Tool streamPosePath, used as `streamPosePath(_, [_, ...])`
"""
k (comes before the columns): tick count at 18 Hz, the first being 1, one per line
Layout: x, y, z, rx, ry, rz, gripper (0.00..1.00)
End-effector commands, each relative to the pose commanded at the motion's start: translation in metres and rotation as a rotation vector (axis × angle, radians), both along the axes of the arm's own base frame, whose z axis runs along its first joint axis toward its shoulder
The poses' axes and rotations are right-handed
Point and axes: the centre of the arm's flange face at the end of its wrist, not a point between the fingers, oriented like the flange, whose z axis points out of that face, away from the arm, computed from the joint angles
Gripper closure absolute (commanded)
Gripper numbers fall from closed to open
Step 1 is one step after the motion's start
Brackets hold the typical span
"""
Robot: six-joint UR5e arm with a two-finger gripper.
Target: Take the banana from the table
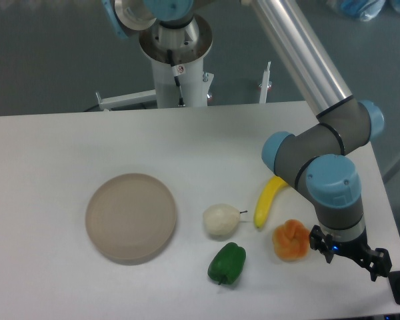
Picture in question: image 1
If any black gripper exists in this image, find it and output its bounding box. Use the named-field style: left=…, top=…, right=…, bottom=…
left=309, top=225, right=391, bottom=282

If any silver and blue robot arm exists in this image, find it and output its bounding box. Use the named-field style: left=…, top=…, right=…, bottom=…
left=102, top=1, right=392, bottom=280

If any beige round plate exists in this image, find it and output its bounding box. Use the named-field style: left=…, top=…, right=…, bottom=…
left=85, top=173, right=177, bottom=265

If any white pear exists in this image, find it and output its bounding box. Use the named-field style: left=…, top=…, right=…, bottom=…
left=203, top=203, right=247, bottom=237

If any yellow banana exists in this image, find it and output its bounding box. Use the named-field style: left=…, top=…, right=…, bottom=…
left=253, top=176, right=289, bottom=229

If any orange knotted bread roll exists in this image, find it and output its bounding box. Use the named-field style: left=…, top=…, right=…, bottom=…
left=272, top=219, right=310, bottom=261

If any white pedestal foot bracket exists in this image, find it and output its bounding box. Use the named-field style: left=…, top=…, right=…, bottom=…
left=259, top=61, right=272, bottom=104

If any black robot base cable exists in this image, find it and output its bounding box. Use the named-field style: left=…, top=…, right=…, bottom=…
left=166, top=49, right=187, bottom=107

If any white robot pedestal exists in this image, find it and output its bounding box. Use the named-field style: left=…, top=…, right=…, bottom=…
left=95, top=49, right=216, bottom=113

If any blue plastic bag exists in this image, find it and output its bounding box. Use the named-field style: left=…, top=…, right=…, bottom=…
left=326, top=0, right=386, bottom=22

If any green bell pepper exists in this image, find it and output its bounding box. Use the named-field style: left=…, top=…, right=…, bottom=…
left=207, top=242, right=247, bottom=285

